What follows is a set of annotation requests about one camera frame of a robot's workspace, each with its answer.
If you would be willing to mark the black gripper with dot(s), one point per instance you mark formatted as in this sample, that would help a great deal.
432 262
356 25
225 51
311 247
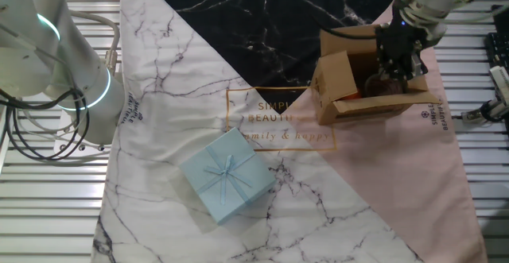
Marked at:
399 44

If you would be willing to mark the brown cardboard box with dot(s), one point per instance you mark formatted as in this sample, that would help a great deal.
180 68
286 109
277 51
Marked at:
338 80

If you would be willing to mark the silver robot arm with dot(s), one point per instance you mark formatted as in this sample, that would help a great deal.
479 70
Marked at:
40 68

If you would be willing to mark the light blue gift box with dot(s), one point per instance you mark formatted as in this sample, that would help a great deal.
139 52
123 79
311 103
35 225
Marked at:
226 175

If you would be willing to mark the small orange basketball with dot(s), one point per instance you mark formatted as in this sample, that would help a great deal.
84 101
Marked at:
353 95

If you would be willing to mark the black keyboard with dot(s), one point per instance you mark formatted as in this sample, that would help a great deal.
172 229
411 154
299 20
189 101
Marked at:
499 48

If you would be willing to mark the marble pattern tablecloth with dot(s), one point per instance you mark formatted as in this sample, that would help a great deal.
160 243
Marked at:
179 96

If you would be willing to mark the small silver camera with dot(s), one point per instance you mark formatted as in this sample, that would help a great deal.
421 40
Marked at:
502 81

